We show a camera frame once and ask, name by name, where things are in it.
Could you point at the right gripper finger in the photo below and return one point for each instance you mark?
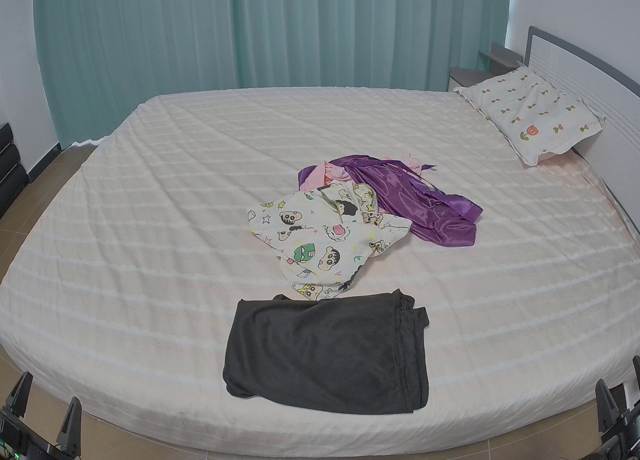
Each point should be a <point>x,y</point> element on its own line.
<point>606,408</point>
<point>637,378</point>

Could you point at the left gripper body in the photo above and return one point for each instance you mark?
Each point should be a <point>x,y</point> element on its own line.
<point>30,440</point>

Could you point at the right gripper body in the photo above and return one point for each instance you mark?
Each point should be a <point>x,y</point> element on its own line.
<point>625,440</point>

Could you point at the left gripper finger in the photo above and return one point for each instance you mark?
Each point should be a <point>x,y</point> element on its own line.
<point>70,425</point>
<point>22,398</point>

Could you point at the bed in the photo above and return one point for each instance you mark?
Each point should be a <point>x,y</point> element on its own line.
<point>150,228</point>

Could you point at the black padded furniture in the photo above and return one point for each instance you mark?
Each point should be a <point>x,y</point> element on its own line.
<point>9,168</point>

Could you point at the black garment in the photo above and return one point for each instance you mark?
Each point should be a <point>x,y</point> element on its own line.
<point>325,353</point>

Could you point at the purple satin garment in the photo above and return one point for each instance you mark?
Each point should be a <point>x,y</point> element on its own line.
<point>425,208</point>

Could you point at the white printed pillow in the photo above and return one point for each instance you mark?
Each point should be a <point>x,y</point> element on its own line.
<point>535,108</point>

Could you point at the white printed pyjama top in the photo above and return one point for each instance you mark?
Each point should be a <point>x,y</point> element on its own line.
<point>310,238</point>

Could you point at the grey bedside table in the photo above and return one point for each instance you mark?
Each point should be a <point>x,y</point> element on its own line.
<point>475,76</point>

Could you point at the pink garment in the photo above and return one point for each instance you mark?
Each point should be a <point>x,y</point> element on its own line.
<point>322,173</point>

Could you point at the blue-green curtain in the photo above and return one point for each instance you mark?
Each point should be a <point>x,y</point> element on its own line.
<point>135,38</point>
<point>370,18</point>

